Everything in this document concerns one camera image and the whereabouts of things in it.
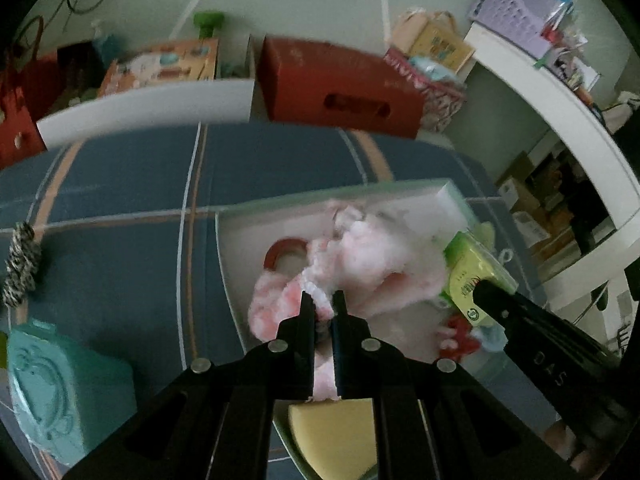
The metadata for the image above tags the yellow sponge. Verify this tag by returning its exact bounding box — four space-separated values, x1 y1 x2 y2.
288 399 378 479

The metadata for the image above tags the pink fluffy headband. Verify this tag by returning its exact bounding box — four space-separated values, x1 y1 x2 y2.
247 202 449 402

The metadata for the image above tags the green packaged item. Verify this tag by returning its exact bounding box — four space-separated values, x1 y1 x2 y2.
444 231 518 326

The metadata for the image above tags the leopard print scrunchie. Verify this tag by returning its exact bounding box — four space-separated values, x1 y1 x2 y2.
1 222 41 309

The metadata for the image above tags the white shelf unit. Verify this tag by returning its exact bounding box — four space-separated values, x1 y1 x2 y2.
462 22 640 311

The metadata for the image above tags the teal plastic case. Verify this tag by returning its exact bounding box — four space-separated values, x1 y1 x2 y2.
6 320 137 467

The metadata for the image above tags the white open storage box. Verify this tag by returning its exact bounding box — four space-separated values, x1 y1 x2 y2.
216 180 553 479

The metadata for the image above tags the blue plaid bed cover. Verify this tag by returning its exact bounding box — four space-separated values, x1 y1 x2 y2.
1 122 544 401

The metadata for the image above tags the red patterned gift bag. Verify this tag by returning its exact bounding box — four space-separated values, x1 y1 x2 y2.
383 49 466 133

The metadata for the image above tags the red cardboard box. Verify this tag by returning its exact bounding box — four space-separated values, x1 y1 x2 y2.
256 36 423 139

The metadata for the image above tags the orange toy box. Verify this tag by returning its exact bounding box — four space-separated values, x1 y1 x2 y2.
98 38 218 98

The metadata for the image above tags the red felt handbag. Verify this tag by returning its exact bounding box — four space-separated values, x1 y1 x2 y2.
0 14 61 172

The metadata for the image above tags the beige gift bag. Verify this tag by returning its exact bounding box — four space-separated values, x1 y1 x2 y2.
390 8 475 73

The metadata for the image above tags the blue water bottle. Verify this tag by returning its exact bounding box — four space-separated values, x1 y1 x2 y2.
91 18 125 68

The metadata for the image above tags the lavender perforated basket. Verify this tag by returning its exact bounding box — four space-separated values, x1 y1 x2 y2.
469 0 562 58

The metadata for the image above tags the green dumbbell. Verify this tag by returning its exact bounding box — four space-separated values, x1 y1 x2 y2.
192 11 226 39

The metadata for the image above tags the red ring toy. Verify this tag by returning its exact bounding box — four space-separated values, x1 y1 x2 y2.
262 237 308 271

